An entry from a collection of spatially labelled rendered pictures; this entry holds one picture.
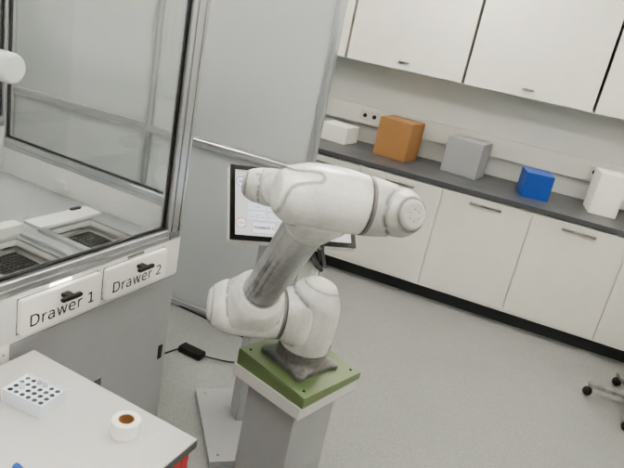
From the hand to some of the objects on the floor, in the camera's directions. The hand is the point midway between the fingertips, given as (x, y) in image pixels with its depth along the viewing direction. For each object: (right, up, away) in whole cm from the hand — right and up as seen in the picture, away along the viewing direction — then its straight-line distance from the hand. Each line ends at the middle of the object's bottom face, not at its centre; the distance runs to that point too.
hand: (294, 286), depth 197 cm
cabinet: (-125, -68, +33) cm, 146 cm away
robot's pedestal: (-14, -96, +18) cm, 98 cm away
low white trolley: (-77, -102, -36) cm, 133 cm away
